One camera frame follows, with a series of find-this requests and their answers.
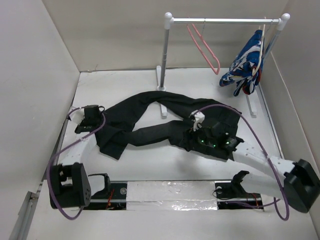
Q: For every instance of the black denim trousers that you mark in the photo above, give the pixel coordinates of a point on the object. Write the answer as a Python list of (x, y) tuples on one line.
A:
[(121, 119)]

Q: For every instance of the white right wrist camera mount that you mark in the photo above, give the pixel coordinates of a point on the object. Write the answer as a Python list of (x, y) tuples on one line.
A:
[(197, 117)]

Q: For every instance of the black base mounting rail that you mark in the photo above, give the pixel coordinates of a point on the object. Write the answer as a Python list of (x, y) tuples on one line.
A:
[(226, 199)]

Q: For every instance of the cream wooden hanger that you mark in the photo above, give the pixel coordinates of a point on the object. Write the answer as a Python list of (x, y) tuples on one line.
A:
[(255, 70)]

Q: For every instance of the silver white clothes rack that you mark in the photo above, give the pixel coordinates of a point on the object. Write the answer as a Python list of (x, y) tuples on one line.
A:
[(226, 51)]

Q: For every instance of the pink plastic hanger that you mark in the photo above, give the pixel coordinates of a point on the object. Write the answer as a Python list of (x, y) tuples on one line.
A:
[(203, 47)]

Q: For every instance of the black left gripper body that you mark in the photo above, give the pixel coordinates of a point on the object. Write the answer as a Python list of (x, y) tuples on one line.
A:
[(101, 119)]

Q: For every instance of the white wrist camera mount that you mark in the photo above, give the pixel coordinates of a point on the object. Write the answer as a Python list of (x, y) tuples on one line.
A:
[(76, 114), (197, 117)]

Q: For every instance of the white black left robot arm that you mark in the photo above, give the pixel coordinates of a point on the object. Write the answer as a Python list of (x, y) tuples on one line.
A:
[(71, 186)]

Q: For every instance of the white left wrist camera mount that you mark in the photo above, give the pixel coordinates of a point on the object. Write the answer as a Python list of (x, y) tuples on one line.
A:
[(76, 114)]

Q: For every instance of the blue patterned garment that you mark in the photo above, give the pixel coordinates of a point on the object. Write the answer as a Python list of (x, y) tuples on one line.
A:
[(240, 71)]

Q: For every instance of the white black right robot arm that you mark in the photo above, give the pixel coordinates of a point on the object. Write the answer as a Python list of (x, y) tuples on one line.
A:
[(293, 181)]

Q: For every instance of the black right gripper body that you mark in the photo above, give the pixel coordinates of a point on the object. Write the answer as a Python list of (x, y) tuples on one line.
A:
[(199, 138)]

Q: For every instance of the white foam tape panel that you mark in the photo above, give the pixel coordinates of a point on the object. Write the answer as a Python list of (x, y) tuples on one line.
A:
[(171, 196)]

